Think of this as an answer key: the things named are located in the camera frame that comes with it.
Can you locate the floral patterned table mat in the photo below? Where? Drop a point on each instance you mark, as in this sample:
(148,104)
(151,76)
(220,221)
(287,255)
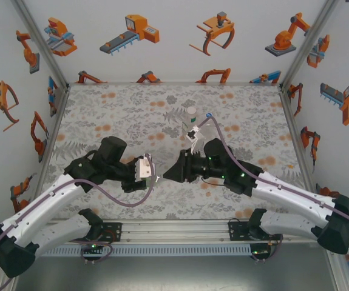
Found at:
(253,91)

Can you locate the aluminium frame rail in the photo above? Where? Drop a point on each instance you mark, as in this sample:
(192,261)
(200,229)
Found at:
(295,136)
(52,133)
(174,83)

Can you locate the tall bottle green white label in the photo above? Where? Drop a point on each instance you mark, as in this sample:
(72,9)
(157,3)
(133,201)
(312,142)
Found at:
(191,119)

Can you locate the white bottle cap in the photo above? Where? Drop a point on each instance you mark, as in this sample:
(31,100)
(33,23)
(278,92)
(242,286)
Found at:
(191,109)

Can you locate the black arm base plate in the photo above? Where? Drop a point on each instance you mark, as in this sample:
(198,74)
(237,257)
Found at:
(236,232)
(116,232)

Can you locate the small circuit board green light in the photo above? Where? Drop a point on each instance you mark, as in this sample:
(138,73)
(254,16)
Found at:
(93,246)
(257,252)

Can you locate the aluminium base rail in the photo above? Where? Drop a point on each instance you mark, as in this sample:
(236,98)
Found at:
(174,230)

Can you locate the clear plastic bottle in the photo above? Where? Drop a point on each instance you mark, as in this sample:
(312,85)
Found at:
(208,128)

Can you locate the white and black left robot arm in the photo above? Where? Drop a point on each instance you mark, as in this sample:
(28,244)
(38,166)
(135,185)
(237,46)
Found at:
(43,206)

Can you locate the aluminium frame post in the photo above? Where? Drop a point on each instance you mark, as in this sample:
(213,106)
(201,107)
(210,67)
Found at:
(339,276)
(43,48)
(308,45)
(8,283)

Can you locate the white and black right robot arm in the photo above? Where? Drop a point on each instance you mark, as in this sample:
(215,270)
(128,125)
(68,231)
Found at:
(295,200)

